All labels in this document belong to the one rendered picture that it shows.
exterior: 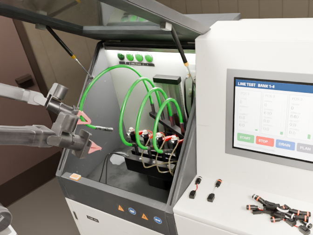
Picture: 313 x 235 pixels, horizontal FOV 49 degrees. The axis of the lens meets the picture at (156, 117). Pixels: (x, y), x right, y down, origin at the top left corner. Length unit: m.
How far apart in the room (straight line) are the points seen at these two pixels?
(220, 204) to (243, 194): 0.11
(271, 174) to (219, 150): 0.22
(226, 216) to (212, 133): 0.33
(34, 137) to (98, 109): 0.79
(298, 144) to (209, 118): 0.35
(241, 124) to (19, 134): 0.80
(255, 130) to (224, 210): 0.33
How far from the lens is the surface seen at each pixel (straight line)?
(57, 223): 3.04
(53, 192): 3.36
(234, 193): 1.45
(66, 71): 3.30
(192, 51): 1.59
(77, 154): 1.35
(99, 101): 1.94
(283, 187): 1.43
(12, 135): 1.16
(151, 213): 1.53
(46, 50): 3.19
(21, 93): 1.58
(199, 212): 1.39
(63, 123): 1.26
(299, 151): 1.34
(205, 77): 1.38
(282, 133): 1.33
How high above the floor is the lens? 1.98
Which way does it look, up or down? 30 degrees down
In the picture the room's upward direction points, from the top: 12 degrees counter-clockwise
